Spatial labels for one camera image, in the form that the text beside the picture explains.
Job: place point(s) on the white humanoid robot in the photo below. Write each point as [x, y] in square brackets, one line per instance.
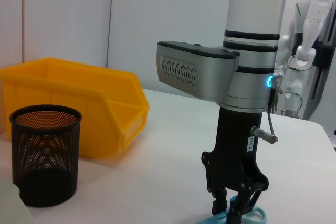
[312, 6]

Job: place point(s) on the black mesh pen holder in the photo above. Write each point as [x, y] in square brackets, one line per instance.
[44, 187]

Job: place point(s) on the pale green wavy fruit bowl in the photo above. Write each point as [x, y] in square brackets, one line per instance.
[10, 208]

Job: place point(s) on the black robot stand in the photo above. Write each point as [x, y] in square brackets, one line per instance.
[326, 58]

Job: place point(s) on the yellow plastic bin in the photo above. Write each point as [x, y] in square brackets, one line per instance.
[78, 85]

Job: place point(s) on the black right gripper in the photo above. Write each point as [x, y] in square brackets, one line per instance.
[231, 142]

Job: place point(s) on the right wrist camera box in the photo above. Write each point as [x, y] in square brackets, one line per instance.
[189, 72]

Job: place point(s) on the right gripper silver connector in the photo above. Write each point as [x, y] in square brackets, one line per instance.
[262, 133]

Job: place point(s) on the blue teal scissors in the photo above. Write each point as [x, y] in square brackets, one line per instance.
[257, 213]

